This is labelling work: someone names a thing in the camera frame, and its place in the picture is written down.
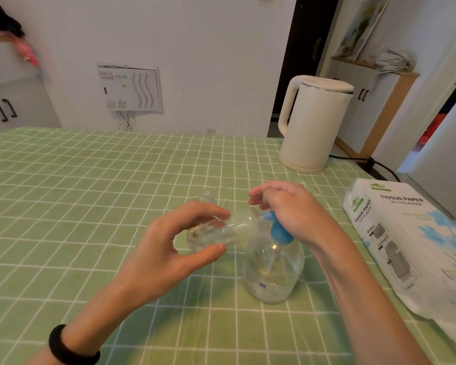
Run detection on red object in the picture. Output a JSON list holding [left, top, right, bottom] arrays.
[[417, 114, 447, 147]]

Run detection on black power cable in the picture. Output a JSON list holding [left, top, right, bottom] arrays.
[[328, 155, 402, 183]]

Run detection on person's left hand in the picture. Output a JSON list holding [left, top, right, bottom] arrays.
[[112, 200, 232, 312]]

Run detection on cream electric kettle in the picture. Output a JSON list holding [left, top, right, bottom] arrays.
[[278, 75, 355, 174]]

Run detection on crumpled grey paper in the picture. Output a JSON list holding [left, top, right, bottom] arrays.
[[374, 49, 415, 75]]

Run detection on white wall panel cover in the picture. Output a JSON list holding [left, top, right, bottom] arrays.
[[97, 63, 164, 114]]

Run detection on black hanging item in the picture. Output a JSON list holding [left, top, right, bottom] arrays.
[[0, 0, 25, 39]]

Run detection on white door wooden side cabinet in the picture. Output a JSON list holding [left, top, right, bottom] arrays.
[[330, 56, 421, 160]]

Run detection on white tissue paper pack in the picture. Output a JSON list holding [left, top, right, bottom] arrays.
[[341, 178, 456, 356]]

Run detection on large clear bottle blue pump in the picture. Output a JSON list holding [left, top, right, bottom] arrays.
[[242, 210, 306, 305]]

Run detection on thin loose wall wires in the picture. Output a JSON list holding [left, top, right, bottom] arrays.
[[116, 109, 136, 132]]

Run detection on person's right forearm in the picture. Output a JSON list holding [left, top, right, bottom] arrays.
[[311, 235, 432, 365]]

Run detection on leaning framed picture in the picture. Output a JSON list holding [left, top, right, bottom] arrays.
[[334, 0, 390, 61]]

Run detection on black wrist band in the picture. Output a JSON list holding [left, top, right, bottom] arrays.
[[48, 324, 101, 365]]

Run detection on pink hanging item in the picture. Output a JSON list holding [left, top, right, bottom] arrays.
[[0, 22, 42, 69]]

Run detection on green checked tablecloth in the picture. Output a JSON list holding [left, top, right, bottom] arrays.
[[0, 127, 456, 365]]

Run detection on person's right hand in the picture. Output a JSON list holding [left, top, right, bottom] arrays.
[[248, 180, 349, 251]]

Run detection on wooden top white cabinet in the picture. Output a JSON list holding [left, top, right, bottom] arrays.
[[0, 35, 61, 135]]

